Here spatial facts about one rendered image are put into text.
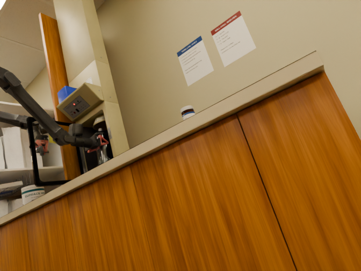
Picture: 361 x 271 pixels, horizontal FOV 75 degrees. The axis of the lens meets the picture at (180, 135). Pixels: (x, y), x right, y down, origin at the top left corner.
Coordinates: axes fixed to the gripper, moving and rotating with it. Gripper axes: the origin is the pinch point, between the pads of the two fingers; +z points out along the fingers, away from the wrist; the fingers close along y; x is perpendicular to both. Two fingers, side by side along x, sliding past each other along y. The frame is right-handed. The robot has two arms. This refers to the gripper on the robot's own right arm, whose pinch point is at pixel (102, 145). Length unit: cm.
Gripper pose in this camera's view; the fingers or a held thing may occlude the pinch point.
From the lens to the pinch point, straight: 154.6
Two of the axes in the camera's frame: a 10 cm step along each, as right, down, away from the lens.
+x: 2.3, 9.1, -3.4
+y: -7.8, 3.8, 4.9
